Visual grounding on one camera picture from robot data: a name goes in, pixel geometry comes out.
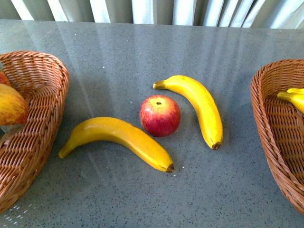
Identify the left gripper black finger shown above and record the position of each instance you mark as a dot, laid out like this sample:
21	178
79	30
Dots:
10	130

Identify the red yellow apple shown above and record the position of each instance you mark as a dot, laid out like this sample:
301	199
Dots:
13	107

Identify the long yellow banana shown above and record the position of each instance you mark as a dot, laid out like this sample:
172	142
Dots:
121	132

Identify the red apple in basket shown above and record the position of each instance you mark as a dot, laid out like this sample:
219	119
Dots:
3	79

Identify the left brown wicker basket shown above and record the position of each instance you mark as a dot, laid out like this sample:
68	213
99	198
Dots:
43	80

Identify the brown wicker basket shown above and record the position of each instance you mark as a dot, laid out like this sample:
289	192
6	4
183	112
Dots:
43	80
281	126

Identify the right brown wicker basket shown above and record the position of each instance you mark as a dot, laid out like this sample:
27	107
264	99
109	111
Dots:
281	126

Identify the white pleated curtain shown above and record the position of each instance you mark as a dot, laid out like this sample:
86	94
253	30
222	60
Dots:
273	14

